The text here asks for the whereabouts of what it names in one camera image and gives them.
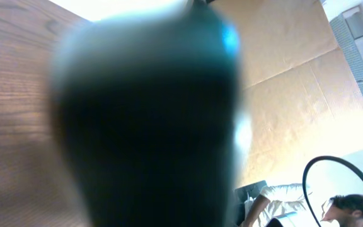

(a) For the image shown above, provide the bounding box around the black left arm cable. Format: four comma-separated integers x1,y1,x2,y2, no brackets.
301,155,363,227

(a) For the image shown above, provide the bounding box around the brown cardboard sheet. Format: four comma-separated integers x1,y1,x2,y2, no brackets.
212,0,363,186

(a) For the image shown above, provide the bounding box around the person in white shirt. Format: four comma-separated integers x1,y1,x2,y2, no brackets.
238,183,363,227

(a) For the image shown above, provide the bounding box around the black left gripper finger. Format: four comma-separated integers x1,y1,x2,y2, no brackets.
49,1,239,227

